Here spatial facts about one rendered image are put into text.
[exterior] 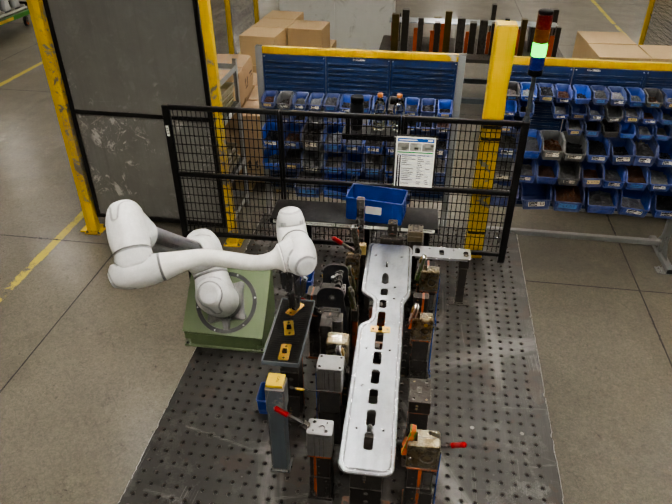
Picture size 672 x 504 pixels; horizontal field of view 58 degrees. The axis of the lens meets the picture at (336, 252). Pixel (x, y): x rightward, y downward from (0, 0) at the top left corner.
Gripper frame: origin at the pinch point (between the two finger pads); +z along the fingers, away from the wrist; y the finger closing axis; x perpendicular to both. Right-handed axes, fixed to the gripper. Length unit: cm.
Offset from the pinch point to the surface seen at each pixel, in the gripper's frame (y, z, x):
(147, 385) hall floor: -119, 120, 8
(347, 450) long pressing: 47, 20, -36
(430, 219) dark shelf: 8, 17, 113
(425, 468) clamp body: 70, 26, -25
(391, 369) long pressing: 41.3, 20.2, 5.5
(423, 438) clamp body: 68, 14, -23
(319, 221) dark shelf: -41, 17, 80
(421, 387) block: 56, 17, 0
